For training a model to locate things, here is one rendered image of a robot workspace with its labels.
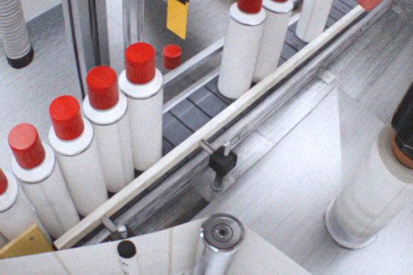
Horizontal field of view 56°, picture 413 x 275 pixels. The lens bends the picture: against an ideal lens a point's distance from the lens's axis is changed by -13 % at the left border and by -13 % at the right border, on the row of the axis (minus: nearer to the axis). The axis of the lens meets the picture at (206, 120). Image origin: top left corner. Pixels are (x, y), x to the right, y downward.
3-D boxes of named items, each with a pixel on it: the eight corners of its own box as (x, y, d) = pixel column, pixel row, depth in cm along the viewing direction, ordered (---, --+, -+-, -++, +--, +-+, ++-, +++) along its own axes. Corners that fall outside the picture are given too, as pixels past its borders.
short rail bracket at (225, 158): (217, 199, 64) (228, 155, 55) (203, 186, 65) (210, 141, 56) (231, 186, 66) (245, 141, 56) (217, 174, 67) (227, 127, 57)
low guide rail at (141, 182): (62, 254, 50) (58, 249, 48) (56, 248, 50) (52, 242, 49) (408, -26, 102) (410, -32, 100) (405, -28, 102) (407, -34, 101)
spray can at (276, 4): (261, 91, 71) (286, -9, 55) (237, 73, 73) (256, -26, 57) (279, 76, 74) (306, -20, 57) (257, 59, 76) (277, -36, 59)
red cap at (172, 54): (175, 54, 82) (175, 41, 79) (184, 65, 80) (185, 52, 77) (158, 60, 80) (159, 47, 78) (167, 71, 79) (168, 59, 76)
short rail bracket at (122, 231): (129, 273, 56) (120, 244, 46) (99, 242, 58) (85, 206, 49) (145, 259, 57) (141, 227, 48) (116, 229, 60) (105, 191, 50)
